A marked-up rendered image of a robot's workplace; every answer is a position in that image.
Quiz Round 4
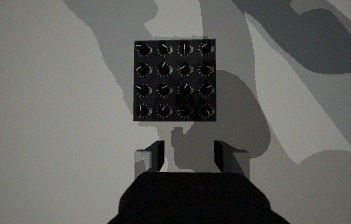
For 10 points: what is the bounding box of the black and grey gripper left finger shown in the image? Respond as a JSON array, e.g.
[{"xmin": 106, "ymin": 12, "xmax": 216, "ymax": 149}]
[{"xmin": 135, "ymin": 140, "xmax": 165, "ymax": 179}]

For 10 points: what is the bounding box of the black knob box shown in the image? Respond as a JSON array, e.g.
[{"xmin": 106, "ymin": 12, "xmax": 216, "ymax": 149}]
[{"xmin": 133, "ymin": 39, "xmax": 216, "ymax": 122}]

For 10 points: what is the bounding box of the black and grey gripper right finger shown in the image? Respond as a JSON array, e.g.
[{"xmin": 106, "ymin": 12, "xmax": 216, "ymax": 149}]
[{"xmin": 214, "ymin": 140, "xmax": 250, "ymax": 181}]

